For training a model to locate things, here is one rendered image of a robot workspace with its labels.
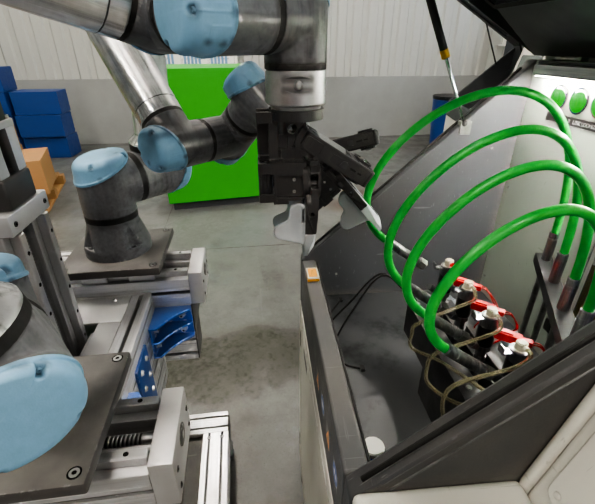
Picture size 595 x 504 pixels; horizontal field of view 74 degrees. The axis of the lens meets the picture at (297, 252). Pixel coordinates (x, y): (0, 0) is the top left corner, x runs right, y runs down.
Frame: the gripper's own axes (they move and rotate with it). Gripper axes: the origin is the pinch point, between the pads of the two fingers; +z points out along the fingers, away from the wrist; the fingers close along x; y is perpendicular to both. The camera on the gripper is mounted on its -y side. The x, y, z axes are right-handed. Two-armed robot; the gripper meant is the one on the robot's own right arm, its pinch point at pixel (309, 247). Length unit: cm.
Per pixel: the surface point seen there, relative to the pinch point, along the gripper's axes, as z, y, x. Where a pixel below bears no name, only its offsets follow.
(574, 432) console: 12.6, -28.1, 24.8
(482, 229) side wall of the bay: 19, -54, -43
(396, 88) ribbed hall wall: 41, -230, -671
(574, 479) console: 15.9, -26.7, 28.2
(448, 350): 10.2, -17.8, 12.8
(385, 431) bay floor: 38.0, -14.6, 3.9
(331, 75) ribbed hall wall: 19, -114, -670
